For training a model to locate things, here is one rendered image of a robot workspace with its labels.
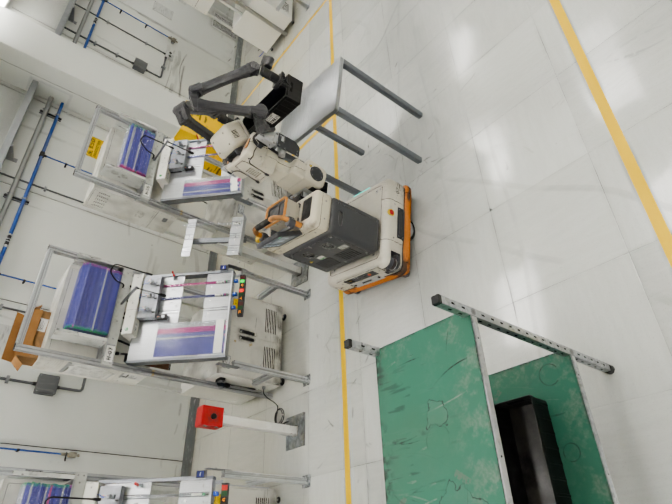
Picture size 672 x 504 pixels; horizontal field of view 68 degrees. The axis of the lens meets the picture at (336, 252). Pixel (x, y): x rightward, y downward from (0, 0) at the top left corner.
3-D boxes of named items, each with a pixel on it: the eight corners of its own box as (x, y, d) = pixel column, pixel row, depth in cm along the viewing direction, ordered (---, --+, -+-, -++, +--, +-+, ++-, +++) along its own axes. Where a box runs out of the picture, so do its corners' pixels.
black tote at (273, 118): (253, 145, 347) (239, 138, 340) (257, 125, 354) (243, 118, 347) (300, 104, 305) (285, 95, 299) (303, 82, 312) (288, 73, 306)
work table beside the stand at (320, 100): (422, 161, 357) (334, 108, 314) (358, 197, 408) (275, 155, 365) (422, 112, 376) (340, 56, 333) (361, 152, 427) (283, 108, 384)
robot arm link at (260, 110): (187, 113, 284) (186, 106, 274) (188, 90, 286) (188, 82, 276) (265, 124, 295) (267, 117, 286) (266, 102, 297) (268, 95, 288)
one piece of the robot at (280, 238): (314, 231, 297) (283, 233, 282) (282, 248, 323) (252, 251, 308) (309, 213, 299) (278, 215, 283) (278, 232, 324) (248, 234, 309)
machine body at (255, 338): (288, 308, 438) (225, 289, 405) (286, 387, 400) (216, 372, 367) (250, 333, 480) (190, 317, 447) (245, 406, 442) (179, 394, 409)
